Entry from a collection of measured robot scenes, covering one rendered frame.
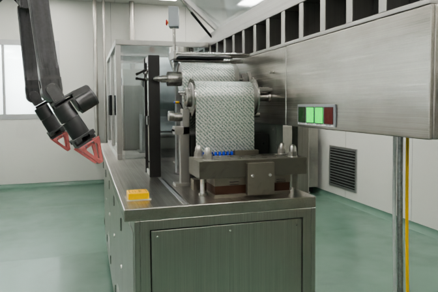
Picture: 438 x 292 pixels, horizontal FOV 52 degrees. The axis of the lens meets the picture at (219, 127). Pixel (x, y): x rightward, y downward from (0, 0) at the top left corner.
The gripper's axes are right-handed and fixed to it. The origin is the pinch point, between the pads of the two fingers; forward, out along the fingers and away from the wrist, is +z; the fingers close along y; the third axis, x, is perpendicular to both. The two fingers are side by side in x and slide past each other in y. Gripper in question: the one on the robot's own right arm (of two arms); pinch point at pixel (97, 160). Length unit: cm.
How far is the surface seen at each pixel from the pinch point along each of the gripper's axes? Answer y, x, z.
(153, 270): -0.8, 4.9, 39.0
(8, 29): 574, -98, -159
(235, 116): 12, -55, 17
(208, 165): -2.2, -29.3, 22.1
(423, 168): 153, -274, 198
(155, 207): -3.1, -6.1, 22.2
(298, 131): 20, -82, 41
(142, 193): 9.2, -7.7, 19.1
